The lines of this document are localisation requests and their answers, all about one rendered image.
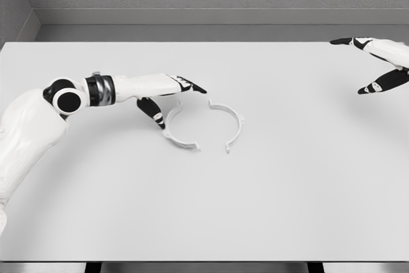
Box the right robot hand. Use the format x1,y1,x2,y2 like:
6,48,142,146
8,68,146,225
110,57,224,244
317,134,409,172
329,36,409,95

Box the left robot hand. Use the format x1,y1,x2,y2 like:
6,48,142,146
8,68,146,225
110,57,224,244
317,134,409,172
135,74,208,130

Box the white pipe clamp half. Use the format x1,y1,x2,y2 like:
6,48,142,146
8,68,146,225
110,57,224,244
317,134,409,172
208,98,245,154
162,97,202,153

